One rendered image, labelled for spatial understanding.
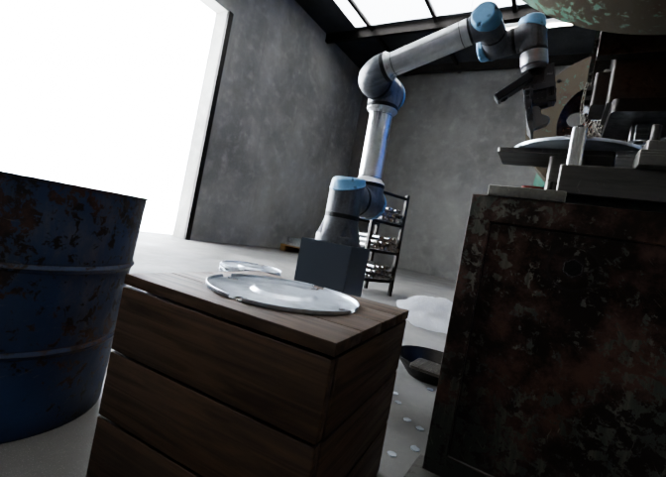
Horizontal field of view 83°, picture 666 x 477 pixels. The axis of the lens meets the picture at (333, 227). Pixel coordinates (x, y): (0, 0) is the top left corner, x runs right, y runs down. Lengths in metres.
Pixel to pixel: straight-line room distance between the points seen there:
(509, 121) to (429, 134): 1.56
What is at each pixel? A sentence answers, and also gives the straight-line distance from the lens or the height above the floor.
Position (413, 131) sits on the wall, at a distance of 8.64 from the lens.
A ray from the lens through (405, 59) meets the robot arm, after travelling 1.31.
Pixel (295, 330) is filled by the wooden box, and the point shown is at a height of 0.35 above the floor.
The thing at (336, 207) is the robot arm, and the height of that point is 0.56.
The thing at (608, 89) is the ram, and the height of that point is 0.93.
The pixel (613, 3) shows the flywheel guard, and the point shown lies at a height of 0.94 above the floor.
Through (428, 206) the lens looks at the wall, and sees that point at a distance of 8.11.
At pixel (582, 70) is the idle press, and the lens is 2.67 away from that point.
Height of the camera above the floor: 0.48
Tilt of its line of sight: 1 degrees up
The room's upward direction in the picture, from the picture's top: 11 degrees clockwise
